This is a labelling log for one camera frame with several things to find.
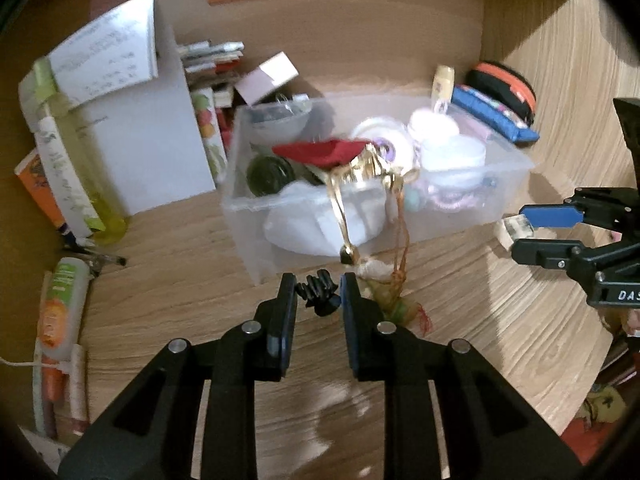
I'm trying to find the black hair claw clip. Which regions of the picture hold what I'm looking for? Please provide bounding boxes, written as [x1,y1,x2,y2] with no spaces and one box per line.
[294,269,341,318]

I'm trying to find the white drawstring pouch gold text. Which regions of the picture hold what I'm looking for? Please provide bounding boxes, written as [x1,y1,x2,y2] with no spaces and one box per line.
[264,181,386,257]

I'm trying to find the orange fruit tube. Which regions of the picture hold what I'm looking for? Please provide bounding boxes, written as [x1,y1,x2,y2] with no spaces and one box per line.
[38,257,91,362]

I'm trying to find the tall yellow green spray bottle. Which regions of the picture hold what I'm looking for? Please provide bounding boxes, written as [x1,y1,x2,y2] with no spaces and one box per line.
[18,56,127,246]

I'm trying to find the cream lotion bottle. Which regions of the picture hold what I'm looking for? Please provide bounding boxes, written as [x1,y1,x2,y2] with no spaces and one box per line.
[431,65,454,114]

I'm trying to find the white jar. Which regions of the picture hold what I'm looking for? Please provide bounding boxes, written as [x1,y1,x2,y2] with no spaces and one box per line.
[407,107,486,172]

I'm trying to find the orange booklet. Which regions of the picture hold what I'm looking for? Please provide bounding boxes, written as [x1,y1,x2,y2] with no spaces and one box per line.
[14,148,67,233]

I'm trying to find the round pink white case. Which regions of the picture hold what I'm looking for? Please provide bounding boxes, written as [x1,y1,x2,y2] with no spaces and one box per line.
[347,116,414,168]

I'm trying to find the green pump bottle white label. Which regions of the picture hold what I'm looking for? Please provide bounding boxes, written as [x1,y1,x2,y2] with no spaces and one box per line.
[246,155,296,197]

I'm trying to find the black orange zip case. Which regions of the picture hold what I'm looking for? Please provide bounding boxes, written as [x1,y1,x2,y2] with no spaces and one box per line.
[464,61,537,126]

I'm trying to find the small bowl of trinkets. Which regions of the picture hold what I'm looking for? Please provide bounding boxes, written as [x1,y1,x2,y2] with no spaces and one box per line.
[248,93,312,146]

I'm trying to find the stack of books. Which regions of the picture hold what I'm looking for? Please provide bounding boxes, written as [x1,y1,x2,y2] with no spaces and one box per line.
[177,40,245,108]

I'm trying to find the small pink white box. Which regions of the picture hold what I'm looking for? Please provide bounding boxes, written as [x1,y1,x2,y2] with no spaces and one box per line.
[234,52,298,106]

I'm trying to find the red velvet pouch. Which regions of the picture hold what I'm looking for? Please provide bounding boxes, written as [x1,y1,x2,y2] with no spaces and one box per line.
[272,139,369,169]

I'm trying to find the white folder with papers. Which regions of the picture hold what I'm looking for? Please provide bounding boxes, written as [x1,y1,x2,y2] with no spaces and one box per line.
[48,0,215,216]

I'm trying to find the clear plastic storage bin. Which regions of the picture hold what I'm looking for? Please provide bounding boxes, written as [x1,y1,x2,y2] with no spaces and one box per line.
[222,94,533,282]

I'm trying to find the blue patchwork pencil case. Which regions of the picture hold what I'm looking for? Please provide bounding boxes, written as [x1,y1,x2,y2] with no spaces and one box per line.
[451,84,540,144]

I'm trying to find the right hand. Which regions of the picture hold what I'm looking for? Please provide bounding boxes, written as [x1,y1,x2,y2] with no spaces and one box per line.
[602,308,640,338]

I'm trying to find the fruit pattern book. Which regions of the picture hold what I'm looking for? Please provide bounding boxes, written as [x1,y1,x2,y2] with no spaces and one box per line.
[190,88,228,186]

